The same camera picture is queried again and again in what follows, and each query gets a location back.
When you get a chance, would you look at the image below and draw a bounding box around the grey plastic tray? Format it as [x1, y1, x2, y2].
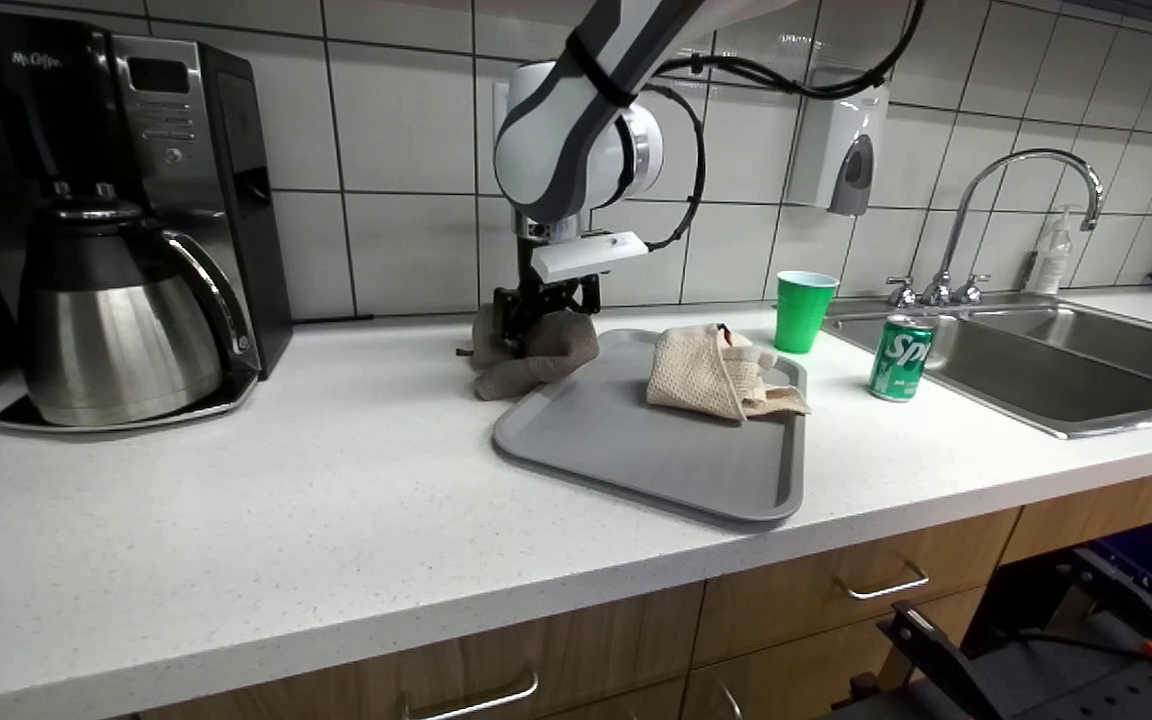
[489, 328, 813, 527]

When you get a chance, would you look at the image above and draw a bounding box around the green Sprite can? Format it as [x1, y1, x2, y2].
[865, 314, 940, 406]

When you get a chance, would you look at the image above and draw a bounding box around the brown towel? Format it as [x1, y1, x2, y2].
[455, 298, 605, 406]

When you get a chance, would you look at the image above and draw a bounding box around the wooden lower cabinet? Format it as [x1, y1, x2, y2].
[131, 460, 1152, 720]

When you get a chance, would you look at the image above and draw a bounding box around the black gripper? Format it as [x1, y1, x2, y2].
[489, 214, 605, 364]

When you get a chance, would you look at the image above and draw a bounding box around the black metal cart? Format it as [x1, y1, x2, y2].
[853, 513, 1152, 720]

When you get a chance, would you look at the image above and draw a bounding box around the short metal drawer handle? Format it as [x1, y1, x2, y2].
[826, 559, 932, 609]

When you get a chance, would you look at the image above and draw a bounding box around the cream white towel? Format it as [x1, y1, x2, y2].
[642, 319, 813, 428]

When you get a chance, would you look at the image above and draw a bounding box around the stainless steel carafe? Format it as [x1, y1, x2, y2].
[17, 195, 259, 433]

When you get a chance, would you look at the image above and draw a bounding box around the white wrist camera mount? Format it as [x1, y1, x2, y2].
[526, 229, 651, 287]

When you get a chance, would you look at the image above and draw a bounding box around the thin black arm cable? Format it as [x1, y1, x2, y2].
[558, 0, 932, 255]

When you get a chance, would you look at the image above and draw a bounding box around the chrome faucet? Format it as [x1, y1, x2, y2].
[882, 146, 1108, 314]

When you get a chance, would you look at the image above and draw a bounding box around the green plastic cup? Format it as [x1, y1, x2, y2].
[772, 268, 845, 357]

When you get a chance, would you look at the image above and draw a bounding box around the stainless steel sink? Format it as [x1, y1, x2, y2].
[824, 294, 1152, 441]

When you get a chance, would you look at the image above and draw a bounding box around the black coffee maker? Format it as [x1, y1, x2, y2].
[0, 10, 294, 433]

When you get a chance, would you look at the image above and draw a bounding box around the white dish soap bottle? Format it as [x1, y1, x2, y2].
[1020, 214, 1079, 301]

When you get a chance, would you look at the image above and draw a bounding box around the long metal drawer handle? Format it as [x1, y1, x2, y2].
[401, 672, 543, 720]

